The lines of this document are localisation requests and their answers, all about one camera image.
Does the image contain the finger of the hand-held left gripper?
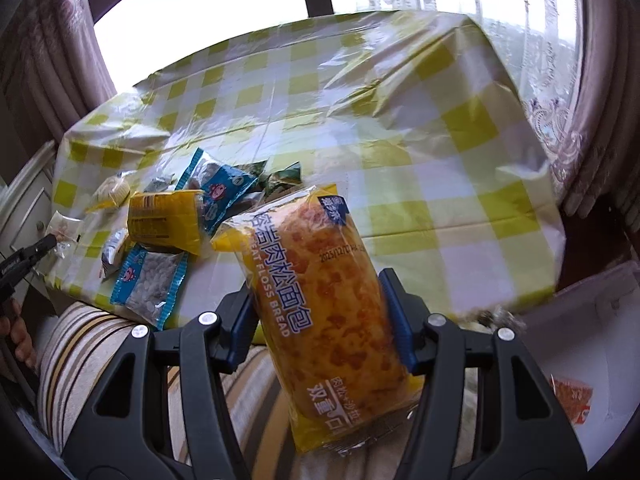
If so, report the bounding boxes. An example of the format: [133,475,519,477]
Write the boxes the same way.
[12,234,60,273]

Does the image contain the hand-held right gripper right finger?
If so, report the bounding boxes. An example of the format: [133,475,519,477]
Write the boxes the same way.
[376,267,588,480]

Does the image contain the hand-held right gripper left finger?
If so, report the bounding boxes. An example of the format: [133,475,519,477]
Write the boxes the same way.
[62,282,261,480]

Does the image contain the yellow bread packet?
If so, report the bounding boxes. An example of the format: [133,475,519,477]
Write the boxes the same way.
[210,183,426,456]

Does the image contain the round cake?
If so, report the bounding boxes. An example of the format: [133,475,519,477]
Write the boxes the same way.
[85,170,132,213]

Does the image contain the blue nut packet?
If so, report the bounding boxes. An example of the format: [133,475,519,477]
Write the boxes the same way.
[177,147,261,236]
[110,244,190,331]

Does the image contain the yellow snack packet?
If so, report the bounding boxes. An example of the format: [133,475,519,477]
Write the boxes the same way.
[126,189,213,260]

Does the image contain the white box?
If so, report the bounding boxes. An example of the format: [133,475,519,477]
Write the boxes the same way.
[520,260,640,471]

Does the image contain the person's left hand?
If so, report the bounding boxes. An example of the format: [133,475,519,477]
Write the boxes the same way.
[0,300,38,368]

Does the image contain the white cabinet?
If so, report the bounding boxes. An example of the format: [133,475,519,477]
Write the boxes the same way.
[0,140,61,281]

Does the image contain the silver grey small packet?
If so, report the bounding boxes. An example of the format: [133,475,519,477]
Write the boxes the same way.
[100,228,132,278]

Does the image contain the green pea packet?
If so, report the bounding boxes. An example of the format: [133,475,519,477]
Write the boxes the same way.
[250,161,303,206]

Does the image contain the red snack packet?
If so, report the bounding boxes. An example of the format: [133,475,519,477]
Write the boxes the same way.
[550,374,593,426]

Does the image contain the yellow checked tablecloth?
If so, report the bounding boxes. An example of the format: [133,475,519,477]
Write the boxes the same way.
[47,7,568,331]

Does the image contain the pink patterned curtain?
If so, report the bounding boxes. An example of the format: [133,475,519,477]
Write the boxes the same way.
[0,0,118,161]

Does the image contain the pink embroidered lace curtain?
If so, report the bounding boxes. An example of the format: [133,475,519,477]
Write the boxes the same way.
[520,0,640,221]

